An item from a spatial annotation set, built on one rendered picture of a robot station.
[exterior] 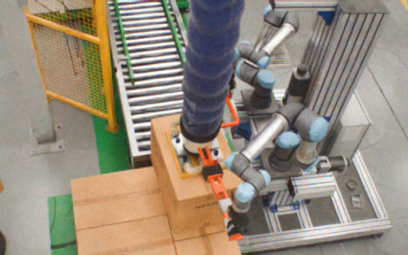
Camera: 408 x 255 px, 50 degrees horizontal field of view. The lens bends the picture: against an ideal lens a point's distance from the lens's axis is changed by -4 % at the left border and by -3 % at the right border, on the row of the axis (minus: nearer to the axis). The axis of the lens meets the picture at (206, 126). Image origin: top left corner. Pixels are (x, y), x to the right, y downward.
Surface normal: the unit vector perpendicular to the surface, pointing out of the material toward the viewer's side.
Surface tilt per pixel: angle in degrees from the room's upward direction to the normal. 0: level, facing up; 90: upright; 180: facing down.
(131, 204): 0
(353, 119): 0
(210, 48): 80
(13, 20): 90
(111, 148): 0
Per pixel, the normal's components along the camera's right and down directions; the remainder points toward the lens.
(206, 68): -0.10, 0.51
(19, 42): 0.26, 0.74
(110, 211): 0.09, -0.64
